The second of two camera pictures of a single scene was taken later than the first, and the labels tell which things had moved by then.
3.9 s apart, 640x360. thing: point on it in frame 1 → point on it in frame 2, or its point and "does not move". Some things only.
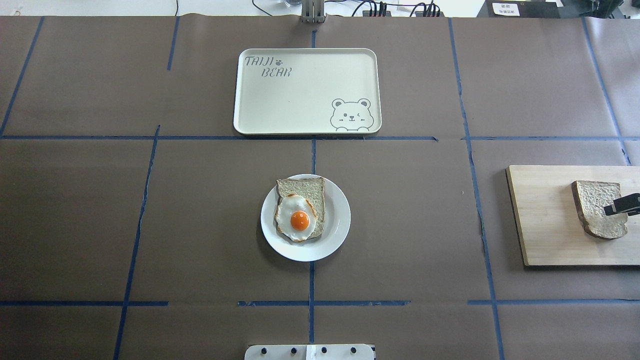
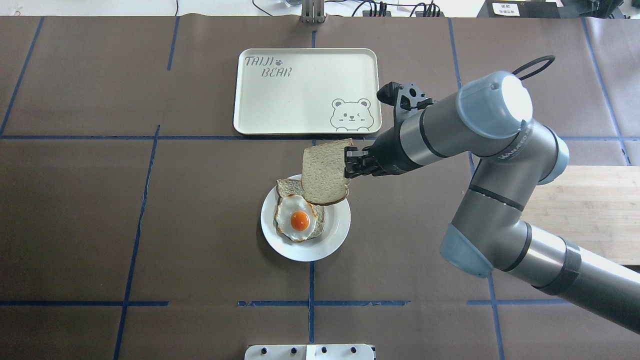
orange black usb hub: x=382 y=13 does not move
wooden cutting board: x=551 y=230 does not move
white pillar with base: x=310 y=352 does not move
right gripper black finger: x=629 y=204 → x=378 y=159
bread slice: x=591 y=197 → x=323 y=172
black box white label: x=521 y=9 does not move
